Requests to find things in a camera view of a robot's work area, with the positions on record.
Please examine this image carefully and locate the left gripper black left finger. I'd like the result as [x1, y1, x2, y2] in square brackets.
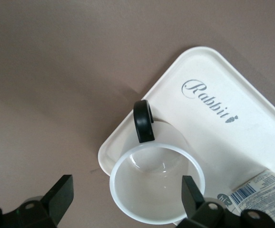
[16, 174, 75, 228]

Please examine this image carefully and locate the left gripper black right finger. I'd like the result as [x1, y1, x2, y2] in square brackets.
[177, 175, 241, 228]

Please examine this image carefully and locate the cream tray with Rabbit print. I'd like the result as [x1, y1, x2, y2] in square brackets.
[97, 46, 275, 228]

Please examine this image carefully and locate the blue white milk carton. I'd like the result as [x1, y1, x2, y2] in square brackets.
[216, 169, 275, 228]

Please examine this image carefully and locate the white cup with black handle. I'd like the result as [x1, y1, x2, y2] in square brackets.
[108, 99, 206, 225]

